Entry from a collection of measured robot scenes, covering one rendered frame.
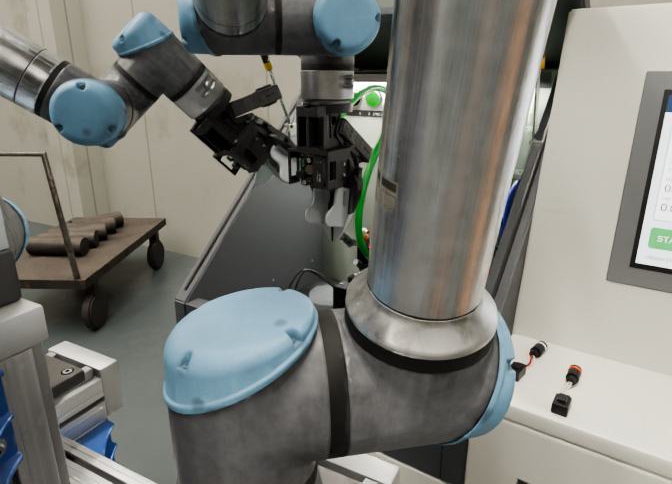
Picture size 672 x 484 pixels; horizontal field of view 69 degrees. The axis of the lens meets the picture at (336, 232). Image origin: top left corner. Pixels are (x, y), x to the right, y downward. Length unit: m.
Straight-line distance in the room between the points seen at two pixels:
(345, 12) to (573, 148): 0.53
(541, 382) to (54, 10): 4.34
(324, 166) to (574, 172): 0.47
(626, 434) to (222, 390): 0.60
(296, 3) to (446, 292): 0.38
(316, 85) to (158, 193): 3.72
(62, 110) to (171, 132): 3.49
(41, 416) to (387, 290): 0.34
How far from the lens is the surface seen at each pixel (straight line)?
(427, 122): 0.28
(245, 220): 1.25
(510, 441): 0.84
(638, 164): 0.96
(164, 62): 0.77
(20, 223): 0.92
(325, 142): 0.70
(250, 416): 0.36
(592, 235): 0.96
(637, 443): 0.81
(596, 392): 0.88
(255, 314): 0.38
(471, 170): 0.29
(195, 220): 4.14
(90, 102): 0.64
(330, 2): 0.58
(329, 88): 0.69
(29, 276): 3.26
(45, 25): 4.70
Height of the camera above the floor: 1.44
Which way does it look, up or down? 18 degrees down
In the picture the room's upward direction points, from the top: straight up
